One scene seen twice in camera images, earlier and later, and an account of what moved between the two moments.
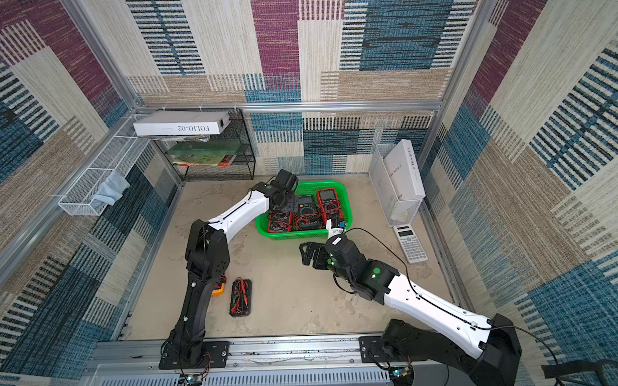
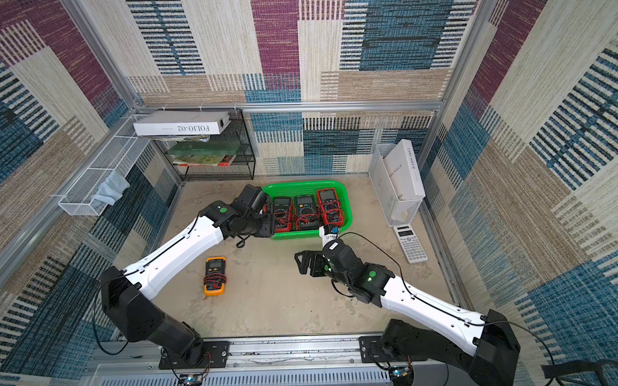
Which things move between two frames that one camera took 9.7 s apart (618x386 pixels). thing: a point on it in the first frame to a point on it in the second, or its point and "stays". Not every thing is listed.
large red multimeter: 282,222 stays
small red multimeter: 329,207 stays
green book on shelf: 206,153 stays
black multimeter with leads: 241,297 to 267,227
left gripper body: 290,204 to 253,224
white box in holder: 404,171 stays
